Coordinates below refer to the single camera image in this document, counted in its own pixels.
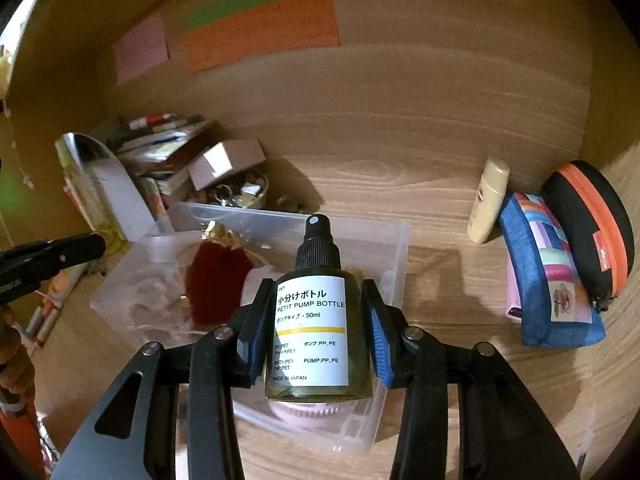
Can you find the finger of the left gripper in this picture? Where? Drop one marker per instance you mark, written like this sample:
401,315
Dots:
24,268

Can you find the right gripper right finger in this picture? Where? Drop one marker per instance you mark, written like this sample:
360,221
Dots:
504,433

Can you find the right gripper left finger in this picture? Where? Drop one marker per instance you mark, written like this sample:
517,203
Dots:
131,431

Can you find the white drawstring pouch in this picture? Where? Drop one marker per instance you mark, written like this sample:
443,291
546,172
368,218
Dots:
147,302

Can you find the red velvet drawstring pouch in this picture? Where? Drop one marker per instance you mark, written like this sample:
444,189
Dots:
215,278

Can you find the pink lidded jar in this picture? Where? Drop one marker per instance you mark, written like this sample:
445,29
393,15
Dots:
310,412

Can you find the dark green pump bottle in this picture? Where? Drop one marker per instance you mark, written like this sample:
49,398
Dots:
319,352

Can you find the person left hand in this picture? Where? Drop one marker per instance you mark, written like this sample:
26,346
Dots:
18,372

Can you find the green orange tube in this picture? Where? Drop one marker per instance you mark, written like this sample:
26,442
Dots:
63,284

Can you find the clear plastic storage bin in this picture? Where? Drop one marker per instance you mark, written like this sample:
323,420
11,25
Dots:
270,239

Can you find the white standing paper folder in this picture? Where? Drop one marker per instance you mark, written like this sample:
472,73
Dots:
94,171

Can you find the blue patchwork pouch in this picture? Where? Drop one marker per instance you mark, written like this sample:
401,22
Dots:
555,309

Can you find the stack of booklets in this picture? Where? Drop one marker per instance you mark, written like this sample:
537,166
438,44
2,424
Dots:
161,155

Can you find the glass bowl of trinkets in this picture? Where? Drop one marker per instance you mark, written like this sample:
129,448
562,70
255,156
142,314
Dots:
245,190

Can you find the pink white small box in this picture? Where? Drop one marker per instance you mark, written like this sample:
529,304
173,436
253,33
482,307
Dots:
225,159

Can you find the black orange round case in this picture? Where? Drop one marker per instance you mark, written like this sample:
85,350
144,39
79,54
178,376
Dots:
597,226

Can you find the cream small lotion bottle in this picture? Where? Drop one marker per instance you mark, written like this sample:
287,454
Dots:
488,200

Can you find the pink sticky note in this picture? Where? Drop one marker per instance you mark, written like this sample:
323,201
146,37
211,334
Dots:
141,49

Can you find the orange sticky note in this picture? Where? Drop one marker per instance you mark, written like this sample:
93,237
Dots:
273,27

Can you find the green sticky note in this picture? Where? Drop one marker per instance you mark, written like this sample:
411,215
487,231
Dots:
217,9

